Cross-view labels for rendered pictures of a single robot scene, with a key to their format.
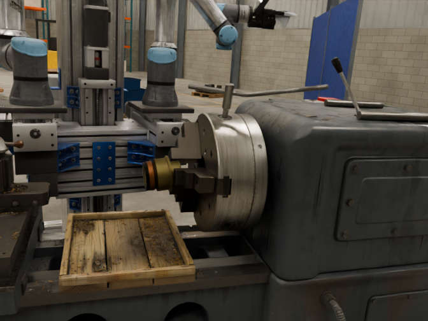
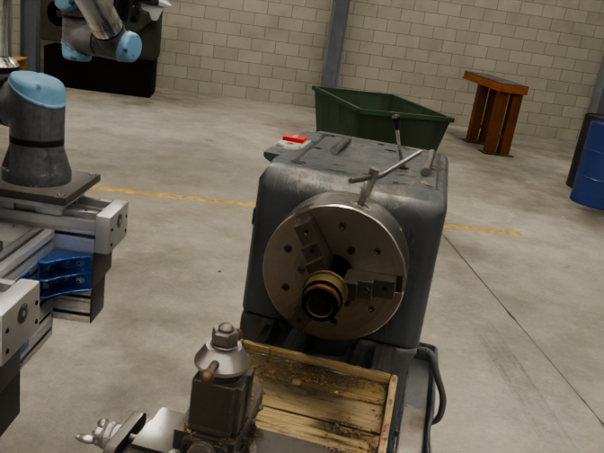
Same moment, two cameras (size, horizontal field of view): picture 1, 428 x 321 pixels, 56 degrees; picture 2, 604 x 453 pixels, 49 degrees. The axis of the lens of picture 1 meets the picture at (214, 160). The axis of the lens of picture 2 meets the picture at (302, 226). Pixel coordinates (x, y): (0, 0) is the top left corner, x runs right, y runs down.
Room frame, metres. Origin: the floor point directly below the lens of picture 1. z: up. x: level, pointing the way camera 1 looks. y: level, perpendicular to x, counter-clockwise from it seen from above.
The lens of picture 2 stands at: (0.50, 1.25, 1.62)
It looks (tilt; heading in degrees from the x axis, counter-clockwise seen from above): 18 degrees down; 297
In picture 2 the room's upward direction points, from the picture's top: 8 degrees clockwise
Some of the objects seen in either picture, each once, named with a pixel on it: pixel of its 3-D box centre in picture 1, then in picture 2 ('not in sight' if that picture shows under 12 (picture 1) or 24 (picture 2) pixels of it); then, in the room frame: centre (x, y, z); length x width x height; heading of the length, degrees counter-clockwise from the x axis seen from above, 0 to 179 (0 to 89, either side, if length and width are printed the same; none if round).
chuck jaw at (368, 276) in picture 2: (200, 180); (373, 285); (0.93, 0.03, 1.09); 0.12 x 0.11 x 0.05; 17
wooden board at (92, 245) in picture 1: (124, 243); (300, 399); (0.97, 0.22, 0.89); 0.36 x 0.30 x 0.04; 17
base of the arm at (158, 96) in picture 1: (160, 92); (37, 156); (1.71, 0.24, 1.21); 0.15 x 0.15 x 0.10
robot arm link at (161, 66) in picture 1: (162, 64); (35, 104); (1.71, 0.24, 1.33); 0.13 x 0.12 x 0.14; 5
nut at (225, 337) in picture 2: not in sight; (225, 333); (0.95, 0.55, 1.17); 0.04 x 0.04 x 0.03
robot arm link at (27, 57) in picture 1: (28, 57); not in sight; (1.49, 0.69, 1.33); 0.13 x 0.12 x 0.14; 48
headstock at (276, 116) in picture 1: (342, 174); (352, 224); (1.18, -0.39, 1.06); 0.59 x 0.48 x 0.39; 107
